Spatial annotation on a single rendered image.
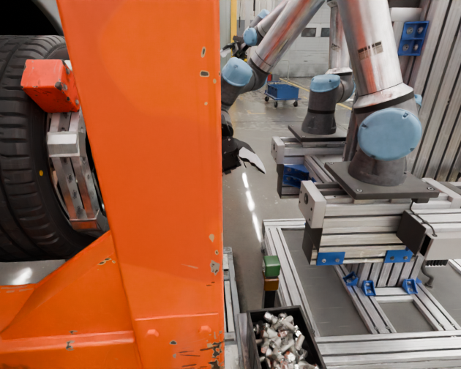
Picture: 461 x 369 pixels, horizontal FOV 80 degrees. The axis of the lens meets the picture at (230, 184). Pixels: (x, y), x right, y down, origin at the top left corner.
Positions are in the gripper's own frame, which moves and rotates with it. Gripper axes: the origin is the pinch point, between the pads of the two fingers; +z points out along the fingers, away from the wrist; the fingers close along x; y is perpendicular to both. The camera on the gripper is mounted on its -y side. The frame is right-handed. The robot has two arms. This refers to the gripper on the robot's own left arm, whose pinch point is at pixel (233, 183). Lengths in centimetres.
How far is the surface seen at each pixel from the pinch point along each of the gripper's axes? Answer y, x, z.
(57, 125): -19.9, 32.0, -16.9
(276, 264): 18.1, -2.4, 15.2
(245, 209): 140, 14, -72
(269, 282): 22.3, 0.9, 17.9
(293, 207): 152, -22, -66
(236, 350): 71, 26, 26
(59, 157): -16.1, 34.0, -11.2
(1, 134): -25.2, 39.4, -12.8
